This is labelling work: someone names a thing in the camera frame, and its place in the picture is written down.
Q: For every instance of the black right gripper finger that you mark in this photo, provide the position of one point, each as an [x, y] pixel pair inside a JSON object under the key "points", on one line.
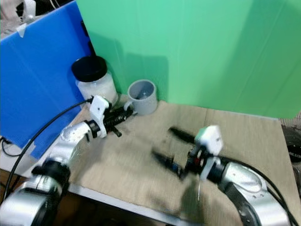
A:
{"points": [[168, 162], [183, 135]]}

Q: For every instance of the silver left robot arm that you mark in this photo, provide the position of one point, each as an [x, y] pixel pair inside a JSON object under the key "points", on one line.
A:
{"points": [[73, 139]]}

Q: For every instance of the clear jar with black lid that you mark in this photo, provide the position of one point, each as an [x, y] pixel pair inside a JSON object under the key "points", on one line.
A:
{"points": [[94, 84]]}

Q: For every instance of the blue plastic board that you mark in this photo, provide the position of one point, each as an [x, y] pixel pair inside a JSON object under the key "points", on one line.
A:
{"points": [[42, 80]]}

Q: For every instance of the green plastic board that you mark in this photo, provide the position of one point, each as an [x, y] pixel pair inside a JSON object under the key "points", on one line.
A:
{"points": [[207, 52]]}

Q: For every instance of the white tape piece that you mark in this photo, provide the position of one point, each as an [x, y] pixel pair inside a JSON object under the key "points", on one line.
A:
{"points": [[21, 30]]}

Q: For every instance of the white background object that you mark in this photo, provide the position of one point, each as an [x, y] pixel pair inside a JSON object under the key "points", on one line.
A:
{"points": [[29, 9]]}

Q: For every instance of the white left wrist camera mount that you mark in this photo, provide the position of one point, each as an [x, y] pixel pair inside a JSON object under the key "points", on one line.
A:
{"points": [[99, 108]]}

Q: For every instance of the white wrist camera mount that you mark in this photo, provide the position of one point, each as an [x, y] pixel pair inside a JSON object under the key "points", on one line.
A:
{"points": [[99, 108], [210, 139]]}

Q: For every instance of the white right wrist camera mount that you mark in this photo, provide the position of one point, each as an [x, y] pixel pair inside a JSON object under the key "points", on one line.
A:
{"points": [[210, 139]]}

